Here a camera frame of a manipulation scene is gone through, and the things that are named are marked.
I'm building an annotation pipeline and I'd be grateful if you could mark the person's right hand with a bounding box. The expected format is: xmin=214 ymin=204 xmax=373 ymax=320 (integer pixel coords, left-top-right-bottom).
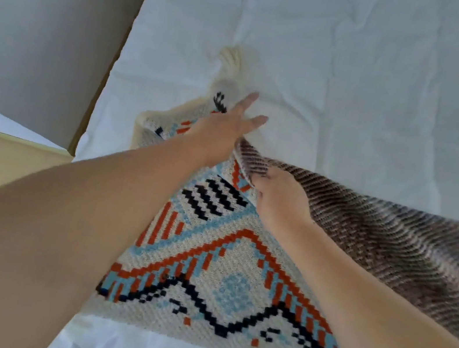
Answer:
xmin=243 ymin=163 xmax=323 ymax=236

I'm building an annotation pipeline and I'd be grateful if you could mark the person's left hand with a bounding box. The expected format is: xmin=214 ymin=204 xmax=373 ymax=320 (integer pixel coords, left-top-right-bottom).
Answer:
xmin=178 ymin=81 xmax=273 ymax=177

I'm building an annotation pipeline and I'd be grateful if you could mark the patterned woven blanket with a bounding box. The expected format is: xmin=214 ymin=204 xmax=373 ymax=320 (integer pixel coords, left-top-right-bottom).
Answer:
xmin=71 ymin=27 xmax=459 ymax=348

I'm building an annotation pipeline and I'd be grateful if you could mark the person's left forearm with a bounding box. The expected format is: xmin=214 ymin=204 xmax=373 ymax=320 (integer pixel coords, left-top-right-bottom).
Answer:
xmin=0 ymin=95 xmax=219 ymax=348

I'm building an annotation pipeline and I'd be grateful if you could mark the person's right forearm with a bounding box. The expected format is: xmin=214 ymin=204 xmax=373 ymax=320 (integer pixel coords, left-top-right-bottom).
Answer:
xmin=234 ymin=210 xmax=459 ymax=348

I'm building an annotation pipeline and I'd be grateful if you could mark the near bed white duvet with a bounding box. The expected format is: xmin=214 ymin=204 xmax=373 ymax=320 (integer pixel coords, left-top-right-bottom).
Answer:
xmin=39 ymin=0 xmax=459 ymax=348

